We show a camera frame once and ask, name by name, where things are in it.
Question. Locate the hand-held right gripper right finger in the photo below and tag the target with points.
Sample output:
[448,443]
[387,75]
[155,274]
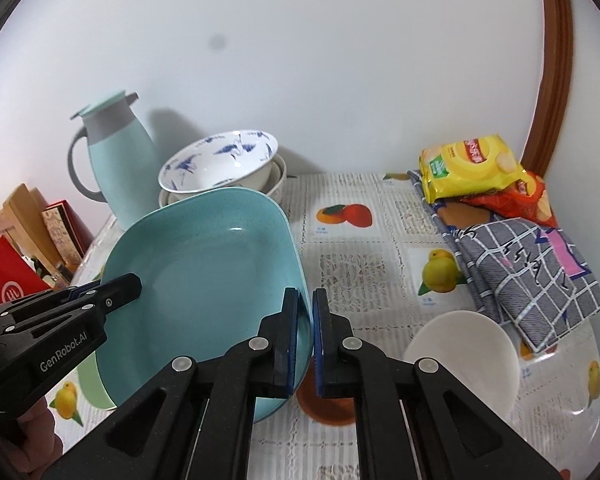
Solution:
[320,345]

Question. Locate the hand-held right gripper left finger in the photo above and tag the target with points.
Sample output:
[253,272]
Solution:
[292,340]

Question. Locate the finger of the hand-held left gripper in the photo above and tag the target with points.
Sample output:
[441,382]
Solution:
[82,291]
[120,290]

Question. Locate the brown terracotta saucer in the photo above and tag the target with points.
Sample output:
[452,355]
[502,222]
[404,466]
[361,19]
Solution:
[330,410]

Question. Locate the teal square plate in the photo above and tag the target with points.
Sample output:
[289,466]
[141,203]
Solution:
[205,260]

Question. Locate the person's left hand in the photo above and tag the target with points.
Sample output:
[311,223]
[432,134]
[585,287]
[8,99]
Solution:
[32,435]

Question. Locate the dark small bottle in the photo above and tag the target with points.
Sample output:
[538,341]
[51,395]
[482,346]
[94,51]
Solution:
[62,271]

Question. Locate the patterned box with red side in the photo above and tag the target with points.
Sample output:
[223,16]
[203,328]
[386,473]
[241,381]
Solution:
[60,230]

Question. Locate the light green plate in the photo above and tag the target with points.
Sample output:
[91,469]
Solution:
[92,385]

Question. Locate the red paper bag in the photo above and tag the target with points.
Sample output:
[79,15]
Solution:
[10,280]

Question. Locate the wooden board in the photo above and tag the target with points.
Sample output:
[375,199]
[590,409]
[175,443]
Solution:
[25,210]

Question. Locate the pale blue thermos jug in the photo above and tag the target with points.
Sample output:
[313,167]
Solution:
[120,170]

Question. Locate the large plain white bowl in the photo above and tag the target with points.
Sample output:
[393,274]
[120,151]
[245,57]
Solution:
[283,185]

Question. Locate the blue crane pattern bowl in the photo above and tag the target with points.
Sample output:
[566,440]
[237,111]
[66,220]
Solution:
[220,160]

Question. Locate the white bowl with patterned base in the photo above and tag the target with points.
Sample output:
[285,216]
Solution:
[276,175]

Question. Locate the grey checked cloth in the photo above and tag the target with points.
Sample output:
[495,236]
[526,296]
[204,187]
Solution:
[520,280]

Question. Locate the yellow snack packet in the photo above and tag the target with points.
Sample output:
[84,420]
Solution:
[470,170]

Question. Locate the red snack packet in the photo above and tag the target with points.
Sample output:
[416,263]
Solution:
[525,195]

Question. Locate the brown wooden door frame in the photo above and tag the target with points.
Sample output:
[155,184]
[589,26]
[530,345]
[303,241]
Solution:
[555,85]

